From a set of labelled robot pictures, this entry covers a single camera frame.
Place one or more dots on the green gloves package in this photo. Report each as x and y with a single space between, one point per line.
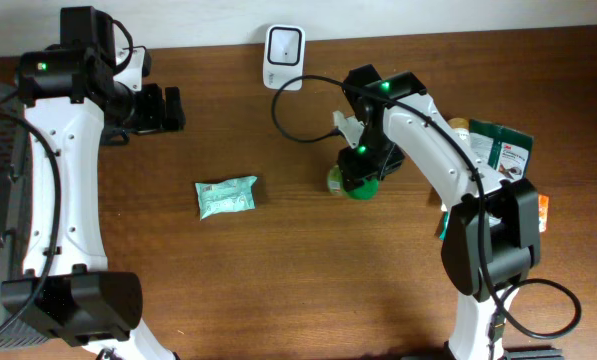
506 150

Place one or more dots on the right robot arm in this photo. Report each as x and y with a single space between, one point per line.
492 238

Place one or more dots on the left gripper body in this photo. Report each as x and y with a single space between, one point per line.
127 105

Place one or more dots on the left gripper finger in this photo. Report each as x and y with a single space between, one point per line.
149 110
175 118

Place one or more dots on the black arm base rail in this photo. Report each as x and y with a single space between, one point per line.
516 354

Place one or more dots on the green lidded jar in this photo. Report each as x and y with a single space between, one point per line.
339 185

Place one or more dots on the grey plastic basket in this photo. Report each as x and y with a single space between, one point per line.
0 225

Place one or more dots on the white tube with tan cap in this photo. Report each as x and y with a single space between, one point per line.
461 128

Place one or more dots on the teal wipes packet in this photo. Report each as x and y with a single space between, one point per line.
229 196

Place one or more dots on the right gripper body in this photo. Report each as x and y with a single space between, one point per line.
374 152

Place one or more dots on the orange snack packet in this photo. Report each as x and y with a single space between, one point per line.
543 212

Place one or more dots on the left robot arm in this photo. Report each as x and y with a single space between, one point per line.
77 298

